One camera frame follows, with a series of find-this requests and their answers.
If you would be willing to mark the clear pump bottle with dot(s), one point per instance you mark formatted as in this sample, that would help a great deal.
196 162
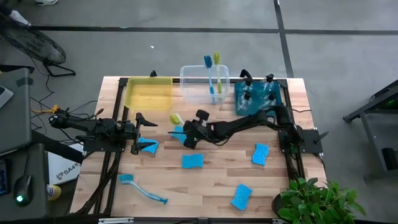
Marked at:
247 82
269 104
267 84
245 104

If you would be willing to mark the black table frame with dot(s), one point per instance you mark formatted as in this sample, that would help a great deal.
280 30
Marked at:
286 91

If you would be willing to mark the yellow cup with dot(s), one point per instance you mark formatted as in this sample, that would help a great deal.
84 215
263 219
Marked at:
53 192

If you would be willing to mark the black camera mast frame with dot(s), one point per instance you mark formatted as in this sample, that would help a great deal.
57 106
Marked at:
59 149

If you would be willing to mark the dark keyboard desk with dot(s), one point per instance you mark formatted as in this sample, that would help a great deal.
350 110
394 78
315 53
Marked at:
38 161

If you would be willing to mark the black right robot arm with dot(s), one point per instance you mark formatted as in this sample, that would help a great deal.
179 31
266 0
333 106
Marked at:
248 123

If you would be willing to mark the person's shoe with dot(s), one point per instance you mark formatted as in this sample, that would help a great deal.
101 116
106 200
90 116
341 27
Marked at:
46 2
17 18

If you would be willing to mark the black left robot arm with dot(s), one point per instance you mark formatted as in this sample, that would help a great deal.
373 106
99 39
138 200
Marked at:
90 124

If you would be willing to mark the yellow power plug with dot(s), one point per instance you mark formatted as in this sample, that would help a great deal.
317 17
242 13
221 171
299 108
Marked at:
54 109

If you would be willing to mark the silver aluminium extrusion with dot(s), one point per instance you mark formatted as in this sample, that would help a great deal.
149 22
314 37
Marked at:
115 221

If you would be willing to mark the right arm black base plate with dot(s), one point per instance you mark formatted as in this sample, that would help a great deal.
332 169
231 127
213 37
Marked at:
306 141

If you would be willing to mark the blue dish brush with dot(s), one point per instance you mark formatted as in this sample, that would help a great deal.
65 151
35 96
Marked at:
126 178
207 61

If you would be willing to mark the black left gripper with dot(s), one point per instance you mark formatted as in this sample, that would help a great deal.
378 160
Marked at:
127 130

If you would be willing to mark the yellow plastic bin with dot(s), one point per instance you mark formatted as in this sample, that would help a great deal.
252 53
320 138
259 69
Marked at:
149 96

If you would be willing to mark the teal plastic bin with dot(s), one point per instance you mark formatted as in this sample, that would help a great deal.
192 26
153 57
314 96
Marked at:
258 105

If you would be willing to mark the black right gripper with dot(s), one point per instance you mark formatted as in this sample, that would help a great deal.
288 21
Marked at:
197 133

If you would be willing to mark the light grey flat device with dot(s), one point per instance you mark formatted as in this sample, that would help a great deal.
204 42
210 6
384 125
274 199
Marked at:
4 96

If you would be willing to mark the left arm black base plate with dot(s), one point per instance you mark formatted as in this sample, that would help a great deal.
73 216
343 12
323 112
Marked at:
102 147

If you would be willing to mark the grey desk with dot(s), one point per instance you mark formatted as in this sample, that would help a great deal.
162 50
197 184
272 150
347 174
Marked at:
15 118

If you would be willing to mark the black keyboard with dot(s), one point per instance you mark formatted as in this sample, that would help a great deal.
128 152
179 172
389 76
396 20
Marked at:
2 179

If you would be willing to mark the black computer mouse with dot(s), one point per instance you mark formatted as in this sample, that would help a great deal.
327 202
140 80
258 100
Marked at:
23 189

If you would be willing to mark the blue sponge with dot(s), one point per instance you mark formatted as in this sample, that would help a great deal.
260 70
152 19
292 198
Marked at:
241 197
192 161
154 150
178 138
260 154

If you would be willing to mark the green potted plant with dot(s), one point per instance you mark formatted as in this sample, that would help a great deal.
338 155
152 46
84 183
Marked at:
311 202

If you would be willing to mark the white cardboard box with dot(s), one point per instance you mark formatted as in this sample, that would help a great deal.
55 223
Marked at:
66 171

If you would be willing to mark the black floor fan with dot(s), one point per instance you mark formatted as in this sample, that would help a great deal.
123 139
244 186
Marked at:
34 43

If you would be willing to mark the clear plastic bin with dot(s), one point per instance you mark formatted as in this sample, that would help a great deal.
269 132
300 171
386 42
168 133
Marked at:
196 84

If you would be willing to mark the black metal cart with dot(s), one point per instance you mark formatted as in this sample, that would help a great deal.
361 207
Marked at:
354 115

